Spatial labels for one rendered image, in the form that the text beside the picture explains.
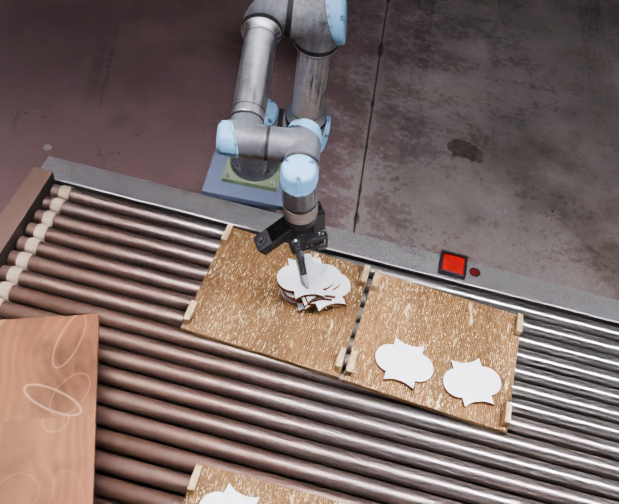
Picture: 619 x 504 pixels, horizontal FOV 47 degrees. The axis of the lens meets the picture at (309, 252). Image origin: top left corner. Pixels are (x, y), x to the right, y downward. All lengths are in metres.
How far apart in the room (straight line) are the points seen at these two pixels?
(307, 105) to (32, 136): 1.97
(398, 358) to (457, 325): 0.21
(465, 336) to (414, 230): 1.49
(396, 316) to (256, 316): 0.37
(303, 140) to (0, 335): 0.80
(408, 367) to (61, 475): 0.83
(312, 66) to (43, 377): 0.97
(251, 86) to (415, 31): 3.00
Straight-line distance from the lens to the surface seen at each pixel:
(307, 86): 1.89
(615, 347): 2.08
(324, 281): 1.81
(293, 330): 1.80
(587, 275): 3.49
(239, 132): 1.50
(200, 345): 1.79
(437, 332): 1.88
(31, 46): 4.18
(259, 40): 1.67
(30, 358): 1.68
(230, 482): 1.62
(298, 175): 1.40
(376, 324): 1.85
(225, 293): 1.85
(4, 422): 1.62
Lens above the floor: 2.47
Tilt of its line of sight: 52 degrees down
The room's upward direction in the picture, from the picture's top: 11 degrees clockwise
